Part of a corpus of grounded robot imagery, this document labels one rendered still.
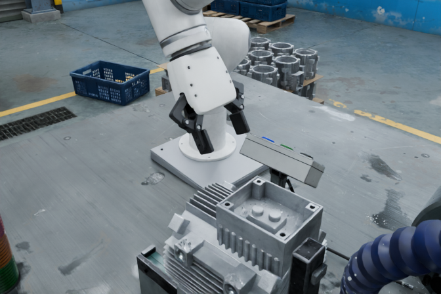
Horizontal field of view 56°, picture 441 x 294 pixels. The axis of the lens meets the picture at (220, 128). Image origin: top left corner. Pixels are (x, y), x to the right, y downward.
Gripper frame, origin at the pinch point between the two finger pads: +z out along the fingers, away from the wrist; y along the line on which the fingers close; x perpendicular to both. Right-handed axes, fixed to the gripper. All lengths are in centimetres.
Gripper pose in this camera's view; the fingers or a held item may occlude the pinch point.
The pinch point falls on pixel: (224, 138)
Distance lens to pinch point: 70.3
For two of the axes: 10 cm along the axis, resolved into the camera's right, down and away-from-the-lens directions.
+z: 3.7, 9.2, 1.0
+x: 6.4, -1.7, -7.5
